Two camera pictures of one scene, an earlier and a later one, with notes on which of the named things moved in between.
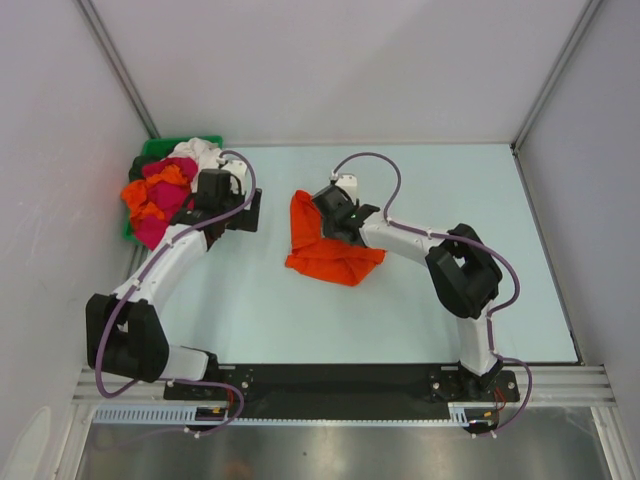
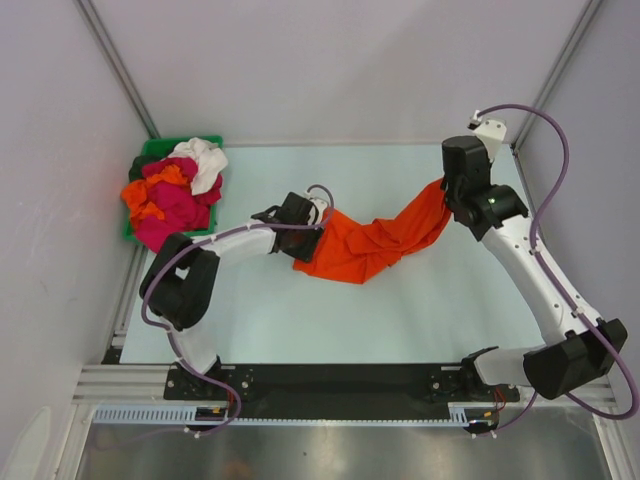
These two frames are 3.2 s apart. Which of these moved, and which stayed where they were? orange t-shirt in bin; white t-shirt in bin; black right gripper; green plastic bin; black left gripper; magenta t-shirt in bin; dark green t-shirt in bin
Moved: black right gripper; black left gripper
Stayed: magenta t-shirt in bin; orange t-shirt in bin; dark green t-shirt in bin; green plastic bin; white t-shirt in bin
